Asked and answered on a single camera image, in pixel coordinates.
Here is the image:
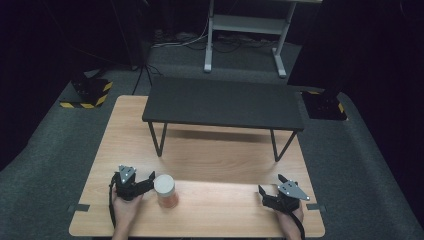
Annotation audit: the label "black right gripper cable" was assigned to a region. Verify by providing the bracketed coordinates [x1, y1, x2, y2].
[289, 211, 307, 240]

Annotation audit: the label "black tripod legs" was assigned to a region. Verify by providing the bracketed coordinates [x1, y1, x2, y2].
[131, 62, 155, 96]

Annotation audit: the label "black floor cables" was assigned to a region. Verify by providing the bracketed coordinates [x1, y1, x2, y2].
[181, 31, 279, 54]

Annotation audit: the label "black yellow striped stand base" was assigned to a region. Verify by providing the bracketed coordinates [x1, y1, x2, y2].
[59, 77, 114, 110]
[300, 89, 348, 121]

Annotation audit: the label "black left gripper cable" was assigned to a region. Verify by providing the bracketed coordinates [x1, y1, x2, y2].
[107, 172, 120, 229]

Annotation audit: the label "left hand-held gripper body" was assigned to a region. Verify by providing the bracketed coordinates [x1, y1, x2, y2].
[114, 164, 150, 202]

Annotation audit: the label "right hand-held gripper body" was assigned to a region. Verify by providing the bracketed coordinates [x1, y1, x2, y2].
[262, 179, 311, 213]

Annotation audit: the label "grey tape strip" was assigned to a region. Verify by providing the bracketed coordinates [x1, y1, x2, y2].
[67, 203, 91, 213]
[305, 202, 327, 213]

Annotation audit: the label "white floor cable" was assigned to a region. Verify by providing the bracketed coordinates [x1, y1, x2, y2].
[151, 19, 210, 49]

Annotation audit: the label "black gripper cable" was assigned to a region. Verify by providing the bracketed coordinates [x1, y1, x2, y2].
[289, 211, 307, 240]
[107, 172, 120, 229]

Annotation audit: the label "black desk riser shelf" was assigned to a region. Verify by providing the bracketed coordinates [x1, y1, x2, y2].
[141, 75, 306, 163]

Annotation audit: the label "person's left hand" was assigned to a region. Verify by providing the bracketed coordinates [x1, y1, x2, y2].
[111, 186, 144, 231]

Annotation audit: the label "white metal stand frame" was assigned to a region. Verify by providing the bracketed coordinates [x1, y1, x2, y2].
[203, 0, 324, 79]

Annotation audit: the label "person's right hand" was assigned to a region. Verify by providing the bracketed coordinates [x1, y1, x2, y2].
[274, 199, 305, 233]

